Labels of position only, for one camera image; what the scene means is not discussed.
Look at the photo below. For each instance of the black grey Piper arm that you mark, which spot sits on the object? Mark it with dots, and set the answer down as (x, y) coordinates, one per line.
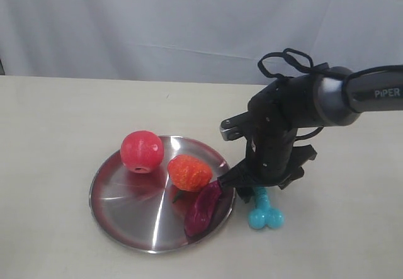
(325, 97)

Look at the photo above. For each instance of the orange toy strawberry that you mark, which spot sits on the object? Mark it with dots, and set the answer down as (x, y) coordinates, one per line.
(189, 173)

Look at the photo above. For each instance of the teal toy bone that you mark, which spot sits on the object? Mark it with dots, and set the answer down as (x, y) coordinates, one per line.
(263, 214)

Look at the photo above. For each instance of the round stainless steel plate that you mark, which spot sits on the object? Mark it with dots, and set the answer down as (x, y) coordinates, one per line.
(139, 211)

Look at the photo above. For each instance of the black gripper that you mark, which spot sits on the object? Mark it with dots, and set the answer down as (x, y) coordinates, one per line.
(271, 160)

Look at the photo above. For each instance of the red apple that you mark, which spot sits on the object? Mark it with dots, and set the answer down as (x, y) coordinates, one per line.
(142, 151)

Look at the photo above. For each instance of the white backdrop curtain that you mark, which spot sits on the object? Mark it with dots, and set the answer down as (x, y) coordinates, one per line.
(216, 41)

